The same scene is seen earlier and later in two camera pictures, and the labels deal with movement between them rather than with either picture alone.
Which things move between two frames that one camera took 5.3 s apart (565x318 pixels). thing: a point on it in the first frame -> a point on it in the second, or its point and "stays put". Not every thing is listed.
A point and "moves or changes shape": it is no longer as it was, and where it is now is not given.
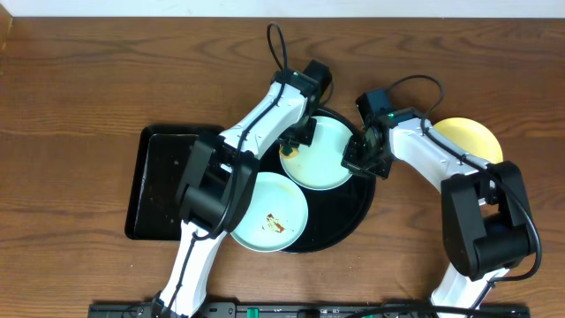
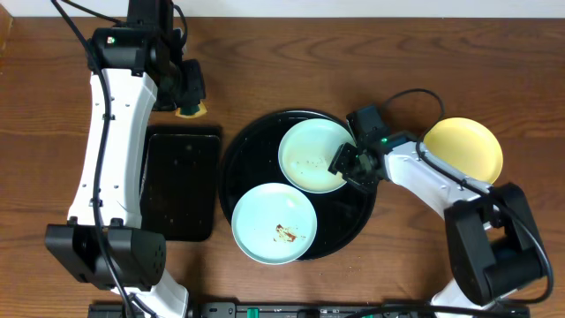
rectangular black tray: [158, 166] stays put
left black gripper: [298, 133] -> [191, 104]
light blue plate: [319, 166] stays put
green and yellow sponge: [294, 153] -> [191, 111]
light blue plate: [277, 217] moves or changes shape
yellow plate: [471, 137] stays put
